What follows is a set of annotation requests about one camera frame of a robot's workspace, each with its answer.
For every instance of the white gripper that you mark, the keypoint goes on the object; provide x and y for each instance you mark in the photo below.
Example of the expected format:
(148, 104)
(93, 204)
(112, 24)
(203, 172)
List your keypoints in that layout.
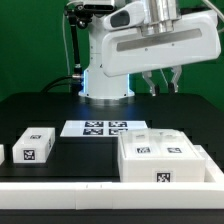
(194, 39)

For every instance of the white cabinet door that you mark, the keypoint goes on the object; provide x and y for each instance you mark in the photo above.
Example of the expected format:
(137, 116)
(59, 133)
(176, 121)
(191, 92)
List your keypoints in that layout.
(139, 144)
(174, 144)

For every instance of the white cabinet body box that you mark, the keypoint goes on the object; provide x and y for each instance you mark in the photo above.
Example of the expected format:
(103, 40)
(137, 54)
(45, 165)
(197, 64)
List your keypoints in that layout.
(160, 169)

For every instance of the white cabinet top block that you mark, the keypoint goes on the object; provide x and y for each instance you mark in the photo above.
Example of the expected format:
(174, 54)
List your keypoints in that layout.
(34, 146)

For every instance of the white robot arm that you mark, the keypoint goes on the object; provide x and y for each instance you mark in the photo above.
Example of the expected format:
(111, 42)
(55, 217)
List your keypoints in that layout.
(159, 18)

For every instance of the white base tag plate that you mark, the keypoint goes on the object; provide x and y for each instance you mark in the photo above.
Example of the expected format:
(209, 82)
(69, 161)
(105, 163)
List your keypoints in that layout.
(99, 128)

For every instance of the white block left edge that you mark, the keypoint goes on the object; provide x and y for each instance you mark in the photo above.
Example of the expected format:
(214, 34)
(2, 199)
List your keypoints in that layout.
(2, 156)

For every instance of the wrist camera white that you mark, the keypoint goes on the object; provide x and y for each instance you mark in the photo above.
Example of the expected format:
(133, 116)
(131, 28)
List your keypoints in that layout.
(128, 16)

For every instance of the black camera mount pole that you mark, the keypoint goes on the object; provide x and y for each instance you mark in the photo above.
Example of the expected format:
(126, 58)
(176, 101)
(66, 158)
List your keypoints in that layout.
(77, 18)

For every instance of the white fence wall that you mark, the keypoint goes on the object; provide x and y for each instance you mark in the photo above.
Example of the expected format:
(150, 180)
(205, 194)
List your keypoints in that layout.
(208, 194)

